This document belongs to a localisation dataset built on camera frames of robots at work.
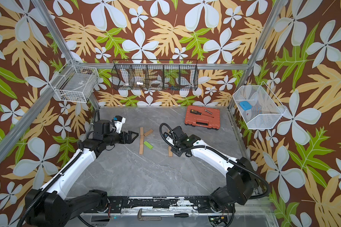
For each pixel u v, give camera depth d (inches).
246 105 33.9
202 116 42.4
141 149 37.5
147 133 41.0
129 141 27.7
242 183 16.5
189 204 29.7
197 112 42.4
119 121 27.7
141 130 41.1
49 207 15.4
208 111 43.0
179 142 24.7
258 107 33.0
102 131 23.8
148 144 38.1
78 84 33.4
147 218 27.7
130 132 27.8
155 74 38.3
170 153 36.5
